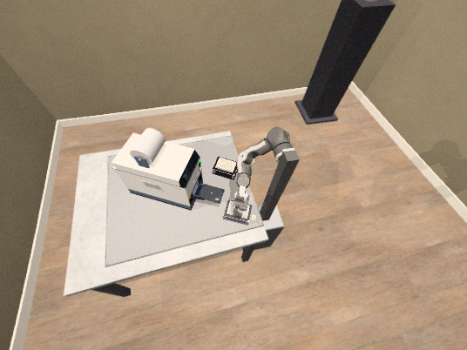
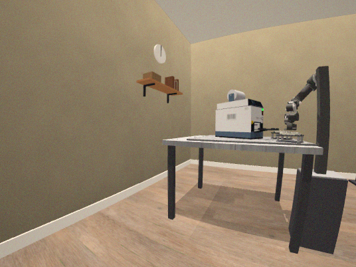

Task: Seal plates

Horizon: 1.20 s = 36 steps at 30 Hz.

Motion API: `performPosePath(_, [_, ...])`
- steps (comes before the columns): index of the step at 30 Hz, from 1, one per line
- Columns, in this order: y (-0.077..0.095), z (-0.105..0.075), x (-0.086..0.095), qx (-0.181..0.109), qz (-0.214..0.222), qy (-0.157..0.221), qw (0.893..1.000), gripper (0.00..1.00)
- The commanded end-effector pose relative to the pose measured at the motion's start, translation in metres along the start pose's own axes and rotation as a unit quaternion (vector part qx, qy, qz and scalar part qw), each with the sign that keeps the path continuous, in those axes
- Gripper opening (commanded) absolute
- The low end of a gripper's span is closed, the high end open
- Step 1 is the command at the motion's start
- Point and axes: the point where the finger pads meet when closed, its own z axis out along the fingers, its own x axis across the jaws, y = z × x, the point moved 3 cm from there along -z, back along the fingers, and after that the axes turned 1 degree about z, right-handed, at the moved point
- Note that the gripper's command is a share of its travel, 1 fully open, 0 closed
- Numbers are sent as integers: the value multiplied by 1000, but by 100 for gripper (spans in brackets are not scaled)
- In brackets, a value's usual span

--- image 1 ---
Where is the white foil roll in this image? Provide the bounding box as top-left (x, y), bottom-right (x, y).
top-left (130, 128), bottom-right (166, 165)

